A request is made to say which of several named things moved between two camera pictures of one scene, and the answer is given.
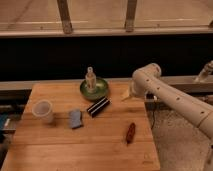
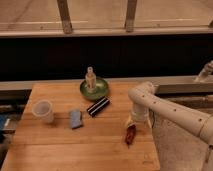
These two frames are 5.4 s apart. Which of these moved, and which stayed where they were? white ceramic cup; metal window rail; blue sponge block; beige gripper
Moved: beige gripper
Stayed: white ceramic cup; metal window rail; blue sponge block
